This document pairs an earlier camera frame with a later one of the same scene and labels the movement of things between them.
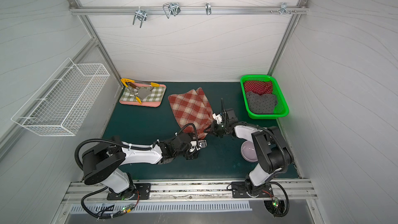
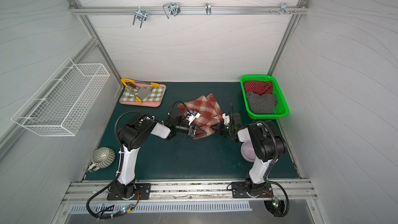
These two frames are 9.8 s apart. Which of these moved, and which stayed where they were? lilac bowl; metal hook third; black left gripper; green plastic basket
Moved: black left gripper
Stayed: metal hook third; green plastic basket; lilac bowl
